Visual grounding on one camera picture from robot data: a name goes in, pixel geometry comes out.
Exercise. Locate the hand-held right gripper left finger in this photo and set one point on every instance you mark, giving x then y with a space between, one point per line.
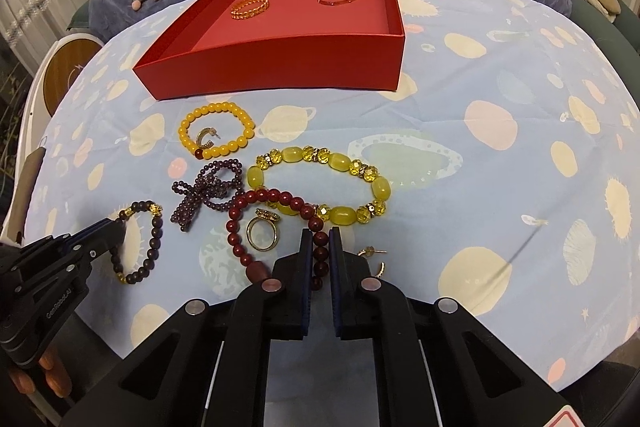
305 279

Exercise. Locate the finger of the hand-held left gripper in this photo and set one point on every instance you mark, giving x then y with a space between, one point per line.
107 238
90 228

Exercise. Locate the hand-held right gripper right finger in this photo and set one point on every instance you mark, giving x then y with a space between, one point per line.
336 279

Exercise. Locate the gold hoop earring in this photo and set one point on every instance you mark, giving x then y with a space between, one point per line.
367 252
202 138

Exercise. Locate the purple beaded bow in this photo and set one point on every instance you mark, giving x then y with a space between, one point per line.
200 194

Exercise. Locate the red cardboard box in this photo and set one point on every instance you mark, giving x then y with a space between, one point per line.
280 57

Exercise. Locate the person's left hand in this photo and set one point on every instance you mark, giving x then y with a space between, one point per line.
52 369

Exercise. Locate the white round wood-top device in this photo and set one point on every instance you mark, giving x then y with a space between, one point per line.
65 72

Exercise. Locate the white sheer curtain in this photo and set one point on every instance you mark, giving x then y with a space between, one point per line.
35 7

